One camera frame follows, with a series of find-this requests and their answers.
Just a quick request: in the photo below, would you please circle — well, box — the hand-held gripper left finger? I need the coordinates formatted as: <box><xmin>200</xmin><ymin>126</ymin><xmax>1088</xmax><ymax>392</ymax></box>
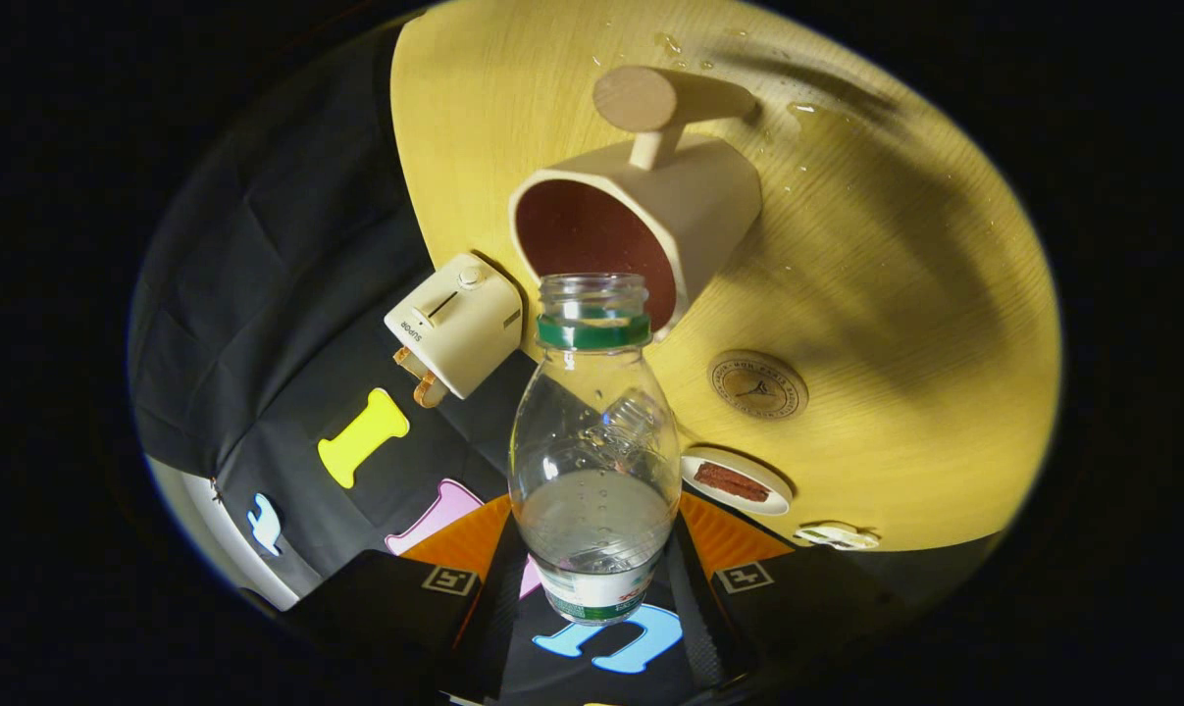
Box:
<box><xmin>283</xmin><ymin>495</ymin><xmax>529</xmax><ymax>699</ymax></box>

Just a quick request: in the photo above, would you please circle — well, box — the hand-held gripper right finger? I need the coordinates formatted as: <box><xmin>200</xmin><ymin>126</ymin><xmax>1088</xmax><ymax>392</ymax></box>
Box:
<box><xmin>668</xmin><ymin>490</ymin><xmax>906</xmax><ymax>687</ymax></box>

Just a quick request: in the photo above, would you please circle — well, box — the clear plastic juice bottle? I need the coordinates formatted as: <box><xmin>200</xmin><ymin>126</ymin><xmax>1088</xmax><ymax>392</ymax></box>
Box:
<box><xmin>508</xmin><ymin>273</ymin><xmax>683</xmax><ymax>626</ymax></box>

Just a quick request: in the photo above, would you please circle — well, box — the round wooden coaster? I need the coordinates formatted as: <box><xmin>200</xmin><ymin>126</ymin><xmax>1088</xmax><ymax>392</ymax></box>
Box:
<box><xmin>707</xmin><ymin>350</ymin><xmax>809</xmax><ymax>423</ymax></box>

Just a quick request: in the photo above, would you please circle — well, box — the beige cup with wooden handle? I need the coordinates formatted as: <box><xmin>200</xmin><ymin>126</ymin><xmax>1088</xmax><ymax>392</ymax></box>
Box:
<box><xmin>509</xmin><ymin>66</ymin><xmax>764</xmax><ymax>339</ymax></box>

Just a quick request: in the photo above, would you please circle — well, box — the white round plate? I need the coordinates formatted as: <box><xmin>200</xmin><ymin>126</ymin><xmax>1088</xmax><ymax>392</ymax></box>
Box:
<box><xmin>681</xmin><ymin>447</ymin><xmax>793</xmax><ymax>517</ymax></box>

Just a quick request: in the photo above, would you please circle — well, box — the brown meat slice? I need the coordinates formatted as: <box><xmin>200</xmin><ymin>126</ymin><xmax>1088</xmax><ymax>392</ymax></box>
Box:
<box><xmin>694</xmin><ymin>462</ymin><xmax>771</xmax><ymax>503</ymax></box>

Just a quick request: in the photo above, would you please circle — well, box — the white divided condiment tray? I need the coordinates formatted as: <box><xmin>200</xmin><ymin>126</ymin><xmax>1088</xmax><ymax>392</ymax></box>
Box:
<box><xmin>794</xmin><ymin>523</ymin><xmax>881</xmax><ymax>551</ymax></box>

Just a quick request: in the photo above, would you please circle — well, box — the toast slice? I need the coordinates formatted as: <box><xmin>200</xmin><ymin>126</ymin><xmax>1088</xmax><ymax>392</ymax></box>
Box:
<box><xmin>393</xmin><ymin>346</ymin><xmax>448</xmax><ymax>409</ymax></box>

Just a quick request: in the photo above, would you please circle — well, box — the cream toaster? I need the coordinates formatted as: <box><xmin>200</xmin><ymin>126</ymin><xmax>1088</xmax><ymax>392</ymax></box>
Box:
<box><xmin>385</xmin><ymin>253</ymin><xmax>524</xmax><ymax>401</ymax></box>

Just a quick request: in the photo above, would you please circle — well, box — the wooden table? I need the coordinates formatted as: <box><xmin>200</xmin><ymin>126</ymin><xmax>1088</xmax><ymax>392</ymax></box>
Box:
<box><xmin>390</xmin><ymin>0</ymin><xmax>1063</xmax><ymax>552</ymax></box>

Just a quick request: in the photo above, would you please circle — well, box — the black backdrop cloth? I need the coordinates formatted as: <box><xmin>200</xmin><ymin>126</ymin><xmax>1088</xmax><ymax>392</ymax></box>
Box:
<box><xmin>130</xmin><ymin>20</ymin><xmax>1004</xmax><ymax>706</ymax></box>

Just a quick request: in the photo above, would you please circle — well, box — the water puddle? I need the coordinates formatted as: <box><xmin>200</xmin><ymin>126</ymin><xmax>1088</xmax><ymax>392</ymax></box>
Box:
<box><xmin>788</xmin><ymin>98</ymin><xmax>848</xmax><ymax>126</ymax></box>

